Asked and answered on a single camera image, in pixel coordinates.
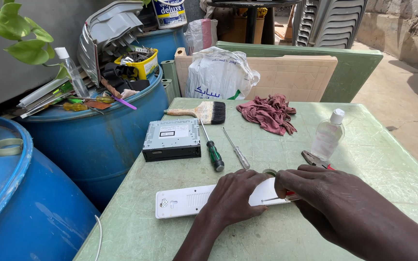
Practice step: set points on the small round tape roll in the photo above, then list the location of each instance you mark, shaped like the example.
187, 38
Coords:
269, 171

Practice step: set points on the person's left hand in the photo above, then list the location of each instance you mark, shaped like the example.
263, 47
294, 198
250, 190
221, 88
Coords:
230, 197

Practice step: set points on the white paint bucket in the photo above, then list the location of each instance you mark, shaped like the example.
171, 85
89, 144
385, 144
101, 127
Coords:
169, 13

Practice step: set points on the blue barrel under paint bucket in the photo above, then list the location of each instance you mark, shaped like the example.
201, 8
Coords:
165, 41

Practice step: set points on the green leafy plant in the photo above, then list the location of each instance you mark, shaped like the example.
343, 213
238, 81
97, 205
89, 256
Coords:
13, 25

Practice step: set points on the white plastic device casing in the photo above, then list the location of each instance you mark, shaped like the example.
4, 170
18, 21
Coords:
183, 199

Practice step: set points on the white woven sack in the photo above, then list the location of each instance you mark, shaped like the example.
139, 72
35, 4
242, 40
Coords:
216, 78

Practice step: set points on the large blue plastic barrel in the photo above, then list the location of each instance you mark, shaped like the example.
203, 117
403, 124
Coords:
24, 214

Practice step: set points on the black round table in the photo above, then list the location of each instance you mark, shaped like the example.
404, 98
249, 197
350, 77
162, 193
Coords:
251, 18

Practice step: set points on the white and pink bag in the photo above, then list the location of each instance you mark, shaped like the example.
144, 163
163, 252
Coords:
201, 34

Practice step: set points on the heap of black parts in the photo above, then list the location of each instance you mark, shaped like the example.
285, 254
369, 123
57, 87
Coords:
125, 78

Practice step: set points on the green plastic table panel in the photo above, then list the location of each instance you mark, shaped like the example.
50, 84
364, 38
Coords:
354, 69

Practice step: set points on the purple plastic stick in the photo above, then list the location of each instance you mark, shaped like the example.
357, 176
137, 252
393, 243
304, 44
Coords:
124, 103

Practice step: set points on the stack of grey plastic chairs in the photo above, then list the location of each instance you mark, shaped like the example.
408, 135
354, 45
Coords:
328, 21

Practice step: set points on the maroon rag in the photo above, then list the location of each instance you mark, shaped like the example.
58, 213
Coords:
267, 112

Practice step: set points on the person's right hand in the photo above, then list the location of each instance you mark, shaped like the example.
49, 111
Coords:
314, 188

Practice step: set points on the beige plastic table panel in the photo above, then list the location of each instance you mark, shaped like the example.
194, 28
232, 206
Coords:
296, 78

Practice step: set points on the brown cardboard box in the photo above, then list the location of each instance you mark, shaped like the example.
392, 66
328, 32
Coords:
236, 31

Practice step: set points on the slim clear bottle white cap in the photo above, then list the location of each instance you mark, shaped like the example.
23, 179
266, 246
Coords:
74, 74

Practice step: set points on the grey plastic housing part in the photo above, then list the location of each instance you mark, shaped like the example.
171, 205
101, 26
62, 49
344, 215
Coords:
111, 31

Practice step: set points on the green plastic table legs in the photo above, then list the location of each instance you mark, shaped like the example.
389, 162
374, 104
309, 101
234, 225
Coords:
170, 79

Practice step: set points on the clear bottle with white cap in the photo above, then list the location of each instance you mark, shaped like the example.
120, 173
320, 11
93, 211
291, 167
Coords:
327, 137

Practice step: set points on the grey car stereo unit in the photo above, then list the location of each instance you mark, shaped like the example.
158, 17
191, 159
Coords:
172, 139

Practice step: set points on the bundle of metal strips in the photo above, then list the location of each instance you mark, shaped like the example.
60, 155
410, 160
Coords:
44, 96

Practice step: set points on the blue barrel with clutter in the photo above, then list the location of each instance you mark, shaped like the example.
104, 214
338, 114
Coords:
96, 145

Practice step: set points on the yellow tub of metal parts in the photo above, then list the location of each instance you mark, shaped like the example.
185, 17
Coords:
145, 67

